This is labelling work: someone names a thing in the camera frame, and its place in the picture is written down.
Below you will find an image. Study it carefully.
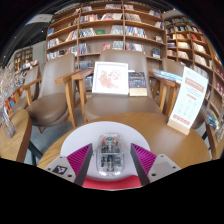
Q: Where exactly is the round wooden side table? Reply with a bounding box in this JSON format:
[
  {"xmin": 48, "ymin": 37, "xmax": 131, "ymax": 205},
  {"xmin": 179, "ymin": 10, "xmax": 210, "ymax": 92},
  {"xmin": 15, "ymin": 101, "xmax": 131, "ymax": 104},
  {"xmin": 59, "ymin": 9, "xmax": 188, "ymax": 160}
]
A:
[
  {"xmin": 205, "ymin": 123, "xmax": 224, "ymax": 160},
  {"xmin": 0, "ymin": 108, "xmax": 33, "ymax": 164}
]

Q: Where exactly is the white mouse pad, red rest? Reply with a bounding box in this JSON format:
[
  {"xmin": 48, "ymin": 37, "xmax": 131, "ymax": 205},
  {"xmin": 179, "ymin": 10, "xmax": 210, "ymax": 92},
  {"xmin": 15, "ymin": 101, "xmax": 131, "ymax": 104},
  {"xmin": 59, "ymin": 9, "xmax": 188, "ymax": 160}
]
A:
[{"xmin": 59, "ymin": 120, "xmax": 152, "ymax": 191}]

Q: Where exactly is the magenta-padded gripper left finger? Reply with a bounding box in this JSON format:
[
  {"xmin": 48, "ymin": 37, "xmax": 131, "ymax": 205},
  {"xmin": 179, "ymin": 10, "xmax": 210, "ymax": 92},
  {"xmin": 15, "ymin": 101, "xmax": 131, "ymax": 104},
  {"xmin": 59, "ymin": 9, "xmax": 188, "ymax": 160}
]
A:
[{"xmin": 44, "ymin": 143, "xmax": 94, "ymax": 187}]

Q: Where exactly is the stack of books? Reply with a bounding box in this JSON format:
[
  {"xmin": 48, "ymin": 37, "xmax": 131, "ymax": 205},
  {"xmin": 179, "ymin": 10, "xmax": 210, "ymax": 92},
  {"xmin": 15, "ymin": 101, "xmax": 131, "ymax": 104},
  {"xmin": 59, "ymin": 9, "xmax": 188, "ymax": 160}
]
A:
[{"xmin": 201, "ymin": 104, "xmax": 224, "ymax": 130}]

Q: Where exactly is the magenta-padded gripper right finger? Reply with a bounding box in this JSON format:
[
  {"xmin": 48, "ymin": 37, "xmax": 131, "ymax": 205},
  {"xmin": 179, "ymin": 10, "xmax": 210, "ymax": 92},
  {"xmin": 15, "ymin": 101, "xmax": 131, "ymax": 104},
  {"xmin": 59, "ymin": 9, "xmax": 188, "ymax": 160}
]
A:
[{"xmin": 129, "ymin": 142, "xmax": 182, "ymax": 187}]

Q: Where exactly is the dark blue book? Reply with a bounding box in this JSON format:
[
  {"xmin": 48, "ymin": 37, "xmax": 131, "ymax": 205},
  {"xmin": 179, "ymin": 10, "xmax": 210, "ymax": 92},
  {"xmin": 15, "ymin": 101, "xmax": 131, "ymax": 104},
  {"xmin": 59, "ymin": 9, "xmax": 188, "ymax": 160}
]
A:
[{"xmin": 127, "ymin": 70, "xmax": 148, "ymax": 98}]

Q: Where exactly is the white ceiling panel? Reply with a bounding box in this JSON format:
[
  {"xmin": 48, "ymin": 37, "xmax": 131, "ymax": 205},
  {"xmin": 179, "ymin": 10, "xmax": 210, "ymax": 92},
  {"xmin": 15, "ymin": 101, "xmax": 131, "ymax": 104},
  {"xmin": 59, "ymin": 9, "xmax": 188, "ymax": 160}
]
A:
[{"xmin": 24, "ymin": 13, "xmax": 54, "ymax": 26}]

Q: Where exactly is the white framed flower picture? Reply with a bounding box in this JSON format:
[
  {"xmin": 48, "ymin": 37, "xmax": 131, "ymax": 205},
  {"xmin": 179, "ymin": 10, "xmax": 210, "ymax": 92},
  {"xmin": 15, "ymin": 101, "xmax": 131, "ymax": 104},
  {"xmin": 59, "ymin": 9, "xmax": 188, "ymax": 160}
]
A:
[{"xmin": 91, "ymin": 61, "xmax": 130, "ymax": 96}]

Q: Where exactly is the transparent computer mouse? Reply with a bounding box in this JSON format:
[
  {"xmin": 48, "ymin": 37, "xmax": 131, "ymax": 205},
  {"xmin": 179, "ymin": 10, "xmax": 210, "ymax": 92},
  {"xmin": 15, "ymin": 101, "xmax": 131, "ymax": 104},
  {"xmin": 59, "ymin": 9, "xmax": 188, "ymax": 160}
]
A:
[{"xmin": 96, "ymin": 133, "xmax": 125, "ymax": 177}]

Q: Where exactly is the white red sign stand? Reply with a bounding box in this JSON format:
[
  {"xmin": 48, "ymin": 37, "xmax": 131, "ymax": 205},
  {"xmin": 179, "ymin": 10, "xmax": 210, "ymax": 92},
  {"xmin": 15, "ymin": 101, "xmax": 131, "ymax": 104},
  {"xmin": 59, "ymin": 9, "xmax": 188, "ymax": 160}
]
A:
[{"xmin": 166, "ymin": 65, "xmax": 209, "ymax": 136}]

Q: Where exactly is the brown armchair holding picture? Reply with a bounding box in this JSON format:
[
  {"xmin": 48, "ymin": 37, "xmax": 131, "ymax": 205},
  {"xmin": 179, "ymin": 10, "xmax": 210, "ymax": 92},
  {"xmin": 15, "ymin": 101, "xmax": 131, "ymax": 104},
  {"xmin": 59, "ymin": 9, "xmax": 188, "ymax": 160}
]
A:
[{"xmin": 70, "ymin": 49, "xmax": 177, "ymax": 124}]

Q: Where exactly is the brown wooden-armed armchair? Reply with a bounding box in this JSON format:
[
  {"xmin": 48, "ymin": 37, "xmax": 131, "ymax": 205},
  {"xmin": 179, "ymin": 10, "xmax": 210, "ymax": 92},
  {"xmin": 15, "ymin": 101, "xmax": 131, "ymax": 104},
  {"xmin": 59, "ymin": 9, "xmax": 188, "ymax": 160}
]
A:
[
  {"xmin": 11, "ymin": 63, "xmax": 43, "ymax": 113},
  {"xmin": 162, "ymin": 58, "xmax": 209, "ymax": 131},
  {"xmin": 24, "ymin": 53, "xmax": 81, "ymax": 129}
]

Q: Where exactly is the wide wooden bookshelf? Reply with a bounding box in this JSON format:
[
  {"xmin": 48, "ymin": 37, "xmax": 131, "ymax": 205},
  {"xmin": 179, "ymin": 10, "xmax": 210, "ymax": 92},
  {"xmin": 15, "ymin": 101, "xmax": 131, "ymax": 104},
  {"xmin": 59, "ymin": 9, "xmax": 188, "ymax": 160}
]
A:
[{"xmin": 45, "ymin": 1, "xmax": 167, "ymax": 71}]

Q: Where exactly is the distant wooden bookshelf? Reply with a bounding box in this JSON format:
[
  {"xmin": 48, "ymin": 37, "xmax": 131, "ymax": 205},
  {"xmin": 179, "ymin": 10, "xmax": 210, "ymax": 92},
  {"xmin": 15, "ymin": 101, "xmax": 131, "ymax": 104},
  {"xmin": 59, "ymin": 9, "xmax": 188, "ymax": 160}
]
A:
[{"xmin": 13, "ymin": 46, "xmax": 34, "ymax": 73}]

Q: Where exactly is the curved wooden bookshelf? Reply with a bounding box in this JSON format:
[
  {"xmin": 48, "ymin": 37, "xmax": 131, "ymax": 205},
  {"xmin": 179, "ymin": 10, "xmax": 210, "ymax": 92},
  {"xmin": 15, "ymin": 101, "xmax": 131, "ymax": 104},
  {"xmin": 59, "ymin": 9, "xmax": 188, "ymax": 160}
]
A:
[{"xmin": 164, "ymin": 14, "xmax": 224, "ymax": 111}]

